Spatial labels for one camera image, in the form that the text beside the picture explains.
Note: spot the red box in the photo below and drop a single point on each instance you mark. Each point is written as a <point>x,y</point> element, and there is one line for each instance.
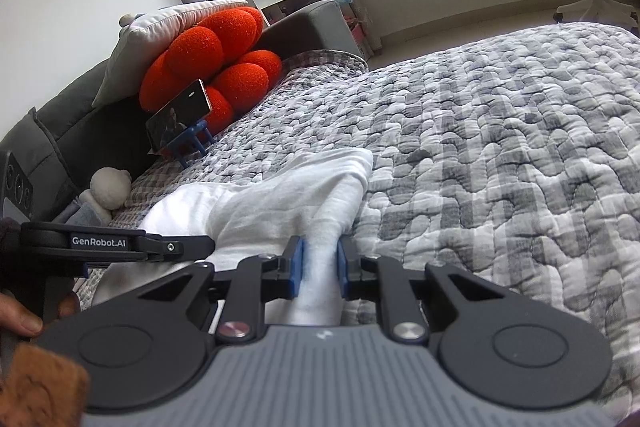
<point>357,37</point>

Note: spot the white pants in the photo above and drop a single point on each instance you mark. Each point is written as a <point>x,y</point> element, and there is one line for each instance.
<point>280,202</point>

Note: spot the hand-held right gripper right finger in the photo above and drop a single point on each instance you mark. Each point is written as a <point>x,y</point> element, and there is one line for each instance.
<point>343,267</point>

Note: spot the white plush toy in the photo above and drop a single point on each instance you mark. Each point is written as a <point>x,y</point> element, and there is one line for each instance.
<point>110,189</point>

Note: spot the smartphone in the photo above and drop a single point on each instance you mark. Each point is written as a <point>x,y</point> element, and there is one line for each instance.
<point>177,117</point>

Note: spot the white pillow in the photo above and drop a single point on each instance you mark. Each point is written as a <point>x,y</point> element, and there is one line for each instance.
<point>150,37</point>

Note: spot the grey checkered quilt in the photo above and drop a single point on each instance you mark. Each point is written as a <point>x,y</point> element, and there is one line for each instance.
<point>500,147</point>

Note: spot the blue-grey folded garment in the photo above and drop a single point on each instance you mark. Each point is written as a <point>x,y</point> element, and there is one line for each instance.
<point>87,214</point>

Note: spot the person's left hand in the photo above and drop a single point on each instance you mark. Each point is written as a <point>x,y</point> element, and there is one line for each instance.
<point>20,322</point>

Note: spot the blue phone stand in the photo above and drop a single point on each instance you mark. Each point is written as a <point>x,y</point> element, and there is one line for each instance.
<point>192,142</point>

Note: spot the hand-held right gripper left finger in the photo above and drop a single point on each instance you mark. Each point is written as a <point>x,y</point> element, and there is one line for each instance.
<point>298,267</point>

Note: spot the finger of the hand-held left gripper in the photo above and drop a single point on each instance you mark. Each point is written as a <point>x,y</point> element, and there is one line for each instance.
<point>185,248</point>

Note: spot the orange flower cushion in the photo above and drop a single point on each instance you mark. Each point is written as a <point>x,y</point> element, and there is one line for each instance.
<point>210,52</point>

